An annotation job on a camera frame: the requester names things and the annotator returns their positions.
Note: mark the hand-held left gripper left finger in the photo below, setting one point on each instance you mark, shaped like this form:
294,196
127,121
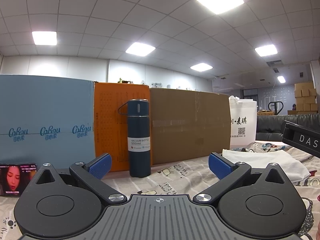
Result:
101,165

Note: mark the white printed bag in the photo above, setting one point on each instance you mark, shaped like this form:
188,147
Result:
243,130

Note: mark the smartphone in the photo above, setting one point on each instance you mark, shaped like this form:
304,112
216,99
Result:
15,180

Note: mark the pallet jack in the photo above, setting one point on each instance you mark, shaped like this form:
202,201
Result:
275,107

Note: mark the dark blue vacuum bottle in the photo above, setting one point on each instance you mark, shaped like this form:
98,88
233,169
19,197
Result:
138,130

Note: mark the orange board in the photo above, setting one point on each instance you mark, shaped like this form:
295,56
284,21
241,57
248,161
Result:
110,120

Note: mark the stack of cardboard boxes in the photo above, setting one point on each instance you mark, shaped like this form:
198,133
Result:
303,97

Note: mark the large blue printed cardboard box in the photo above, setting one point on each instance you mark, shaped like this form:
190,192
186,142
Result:
45,105

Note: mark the white hoodie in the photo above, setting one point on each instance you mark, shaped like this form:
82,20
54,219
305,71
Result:
275,162

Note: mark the printed bed sheet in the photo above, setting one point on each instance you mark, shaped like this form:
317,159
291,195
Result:
175,177

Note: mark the ceiling air vent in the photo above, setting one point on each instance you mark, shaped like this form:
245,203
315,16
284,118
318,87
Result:
274,66

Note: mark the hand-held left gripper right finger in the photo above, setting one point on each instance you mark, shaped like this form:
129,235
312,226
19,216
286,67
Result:
218,166

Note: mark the brown cardboard sheet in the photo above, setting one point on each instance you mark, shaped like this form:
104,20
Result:
187,125

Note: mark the black leather sofa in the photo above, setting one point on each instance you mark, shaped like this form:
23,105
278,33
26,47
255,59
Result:
270,127

